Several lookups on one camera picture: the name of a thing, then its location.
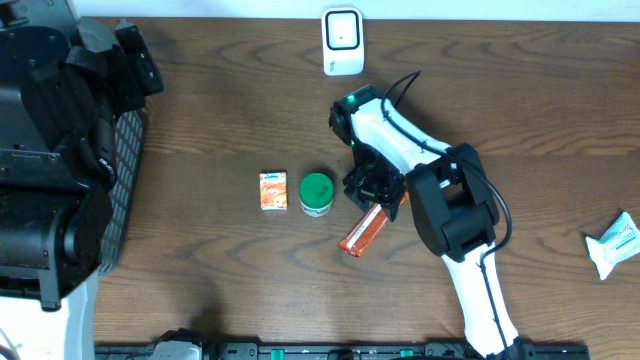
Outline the orange candy bar wrapper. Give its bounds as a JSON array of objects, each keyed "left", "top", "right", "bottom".
[{"left": 338, "top": 204, "right": 390, "bottom": 258}]

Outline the green lid jar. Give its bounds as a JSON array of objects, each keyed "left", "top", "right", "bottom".
[{"left": 299, "top": 173, "right": 334, "bottom": 217}]

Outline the small orange snack box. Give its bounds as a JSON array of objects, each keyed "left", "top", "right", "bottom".
[{"left": 259, "top": 172, "right": 288, "bottom": 211}]

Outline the teal wipes packet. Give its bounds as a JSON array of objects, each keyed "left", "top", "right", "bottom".
[{"left": 585, "top": 212, "right": 639, "bottom": 281}]

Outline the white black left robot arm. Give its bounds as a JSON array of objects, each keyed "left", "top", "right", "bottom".
[{"left": 1, "top": 0, "right": 164, "bottom": 359}]

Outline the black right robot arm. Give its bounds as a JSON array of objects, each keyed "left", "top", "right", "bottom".
[{"left": 329, "top": 85, "right": 519, "bottom": 359}]

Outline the white barcode scanner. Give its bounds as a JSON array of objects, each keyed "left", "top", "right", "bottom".
[{"left": 321, "top": 7, "right": 365, "bottom": 76}]

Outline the grey plastic mesh basket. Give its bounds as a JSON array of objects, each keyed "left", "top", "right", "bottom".
[{"left": 74, "top": 17, "right": 147, "bottom": 279}]

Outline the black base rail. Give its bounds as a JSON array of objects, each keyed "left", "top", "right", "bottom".
[{"left": 94, "top": 327, "right": 591, "bottom": 360}]

